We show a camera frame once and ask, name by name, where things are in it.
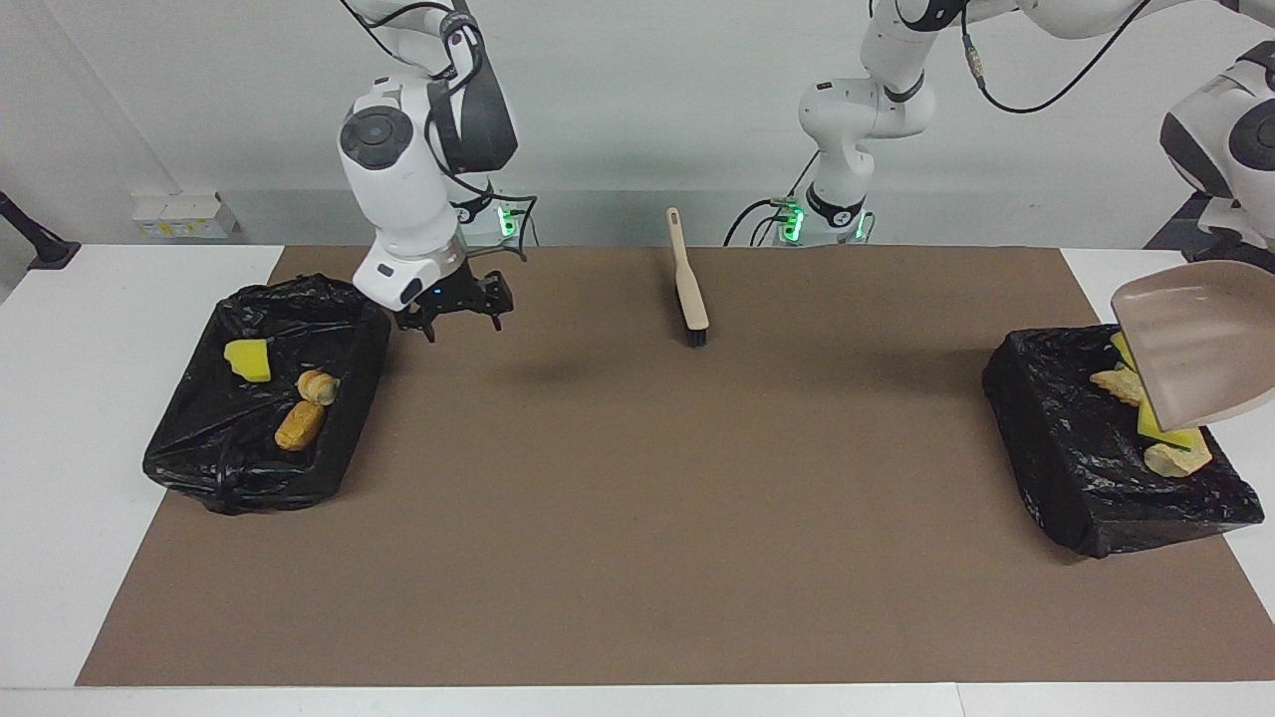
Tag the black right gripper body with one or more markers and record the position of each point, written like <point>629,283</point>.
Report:
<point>453,294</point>

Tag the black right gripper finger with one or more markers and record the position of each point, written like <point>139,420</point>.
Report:
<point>423,317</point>
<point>501,297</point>

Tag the pale yellow sponge scrap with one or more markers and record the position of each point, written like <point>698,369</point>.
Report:
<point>318,387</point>
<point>1177,460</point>
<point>1118,385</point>

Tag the orange brown sponge piece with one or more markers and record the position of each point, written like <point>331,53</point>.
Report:
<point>300,426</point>

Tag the bright yellow sponge piece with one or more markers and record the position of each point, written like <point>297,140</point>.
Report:
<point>249,360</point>

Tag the beige hand brush black bristles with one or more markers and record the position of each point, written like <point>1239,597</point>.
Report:
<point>689,289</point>

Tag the green yellow sponge piece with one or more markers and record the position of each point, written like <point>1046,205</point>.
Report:
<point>1160,430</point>
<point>1120,349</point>

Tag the beige plastic dustpan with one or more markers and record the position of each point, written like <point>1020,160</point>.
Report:
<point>1205,339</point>

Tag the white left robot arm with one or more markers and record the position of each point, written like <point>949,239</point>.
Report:
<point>867,110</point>

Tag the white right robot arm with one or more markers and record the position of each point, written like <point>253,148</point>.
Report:
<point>398,189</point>

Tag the bin with black bag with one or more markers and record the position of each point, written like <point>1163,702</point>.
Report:
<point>1076,468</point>
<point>209,448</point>

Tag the brown table mat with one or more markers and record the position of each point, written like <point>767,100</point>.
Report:
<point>637,597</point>

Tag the black stand foot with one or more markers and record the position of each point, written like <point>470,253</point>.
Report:
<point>45,249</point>

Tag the white wall socket box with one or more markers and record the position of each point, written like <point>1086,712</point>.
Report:
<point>184,216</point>

